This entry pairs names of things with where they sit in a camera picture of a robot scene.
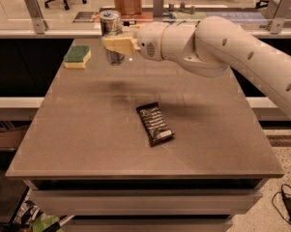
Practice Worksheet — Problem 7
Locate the middle metal glass bracket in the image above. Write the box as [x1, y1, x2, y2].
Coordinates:
[153, 0, 164, 17]

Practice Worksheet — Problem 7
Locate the silver blue redbull can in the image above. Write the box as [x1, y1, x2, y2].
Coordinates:
[100, 10, 125, 66]

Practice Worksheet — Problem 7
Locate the dark snack bar wrapper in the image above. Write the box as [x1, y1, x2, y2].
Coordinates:
[136, 102, 174, 147]

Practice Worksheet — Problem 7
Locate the left metal glass bracket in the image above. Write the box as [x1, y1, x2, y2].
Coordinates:
[24, 0, 48, 35]

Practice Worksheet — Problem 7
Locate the brown cardboard box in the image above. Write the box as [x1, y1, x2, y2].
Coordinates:
[114, 0, 142, 15]

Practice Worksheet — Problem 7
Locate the green yellow sponge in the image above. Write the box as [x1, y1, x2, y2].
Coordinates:
[64, 45, 91, 70]

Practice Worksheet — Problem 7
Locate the green bag under table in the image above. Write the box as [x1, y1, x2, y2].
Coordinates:
[29, 216, 63, 232]

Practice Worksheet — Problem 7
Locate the metal glass bracket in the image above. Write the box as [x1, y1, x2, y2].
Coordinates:
[267, 0, 291, 34]
[24, 0, 48, 35]
[153, 0, 164, 17]

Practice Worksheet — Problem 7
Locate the upper table drawer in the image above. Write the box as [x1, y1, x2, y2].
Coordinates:
[30, 189, 262, 216]

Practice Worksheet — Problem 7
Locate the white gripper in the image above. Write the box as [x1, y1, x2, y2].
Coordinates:
[102, 22, 167, 61]

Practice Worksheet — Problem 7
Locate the table drawer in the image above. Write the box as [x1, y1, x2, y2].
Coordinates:
[63, 218, 233, 232]
[30, 189, 262, 216]

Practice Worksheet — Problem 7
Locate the lower table drawer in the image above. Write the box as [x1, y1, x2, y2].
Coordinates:
[63, 218, 233, 232]

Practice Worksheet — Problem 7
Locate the right metal glass bracket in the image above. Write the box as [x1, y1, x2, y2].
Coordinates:
[267, 0, 291, 34]

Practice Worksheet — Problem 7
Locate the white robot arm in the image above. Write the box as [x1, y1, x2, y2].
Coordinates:
[102, 16, 291, 119]

